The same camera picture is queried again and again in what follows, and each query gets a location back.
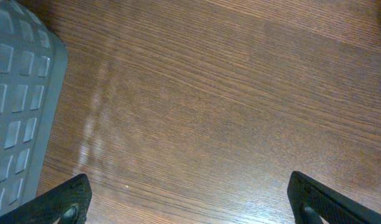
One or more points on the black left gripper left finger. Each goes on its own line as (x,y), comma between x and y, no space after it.
(67,203)

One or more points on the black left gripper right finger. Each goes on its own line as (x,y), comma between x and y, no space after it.
(313,202)

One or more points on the grey plastic basket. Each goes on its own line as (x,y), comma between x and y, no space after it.
(33,62)

